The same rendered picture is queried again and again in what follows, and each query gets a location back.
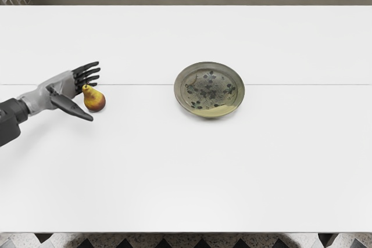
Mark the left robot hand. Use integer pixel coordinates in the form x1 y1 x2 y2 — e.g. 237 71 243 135
17 61 102 123

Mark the olive patterned ceramic plate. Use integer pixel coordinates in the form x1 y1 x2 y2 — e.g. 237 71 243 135
173 61 245 118

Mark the yellow-red pear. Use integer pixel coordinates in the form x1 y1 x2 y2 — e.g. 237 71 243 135
81 84 106 113

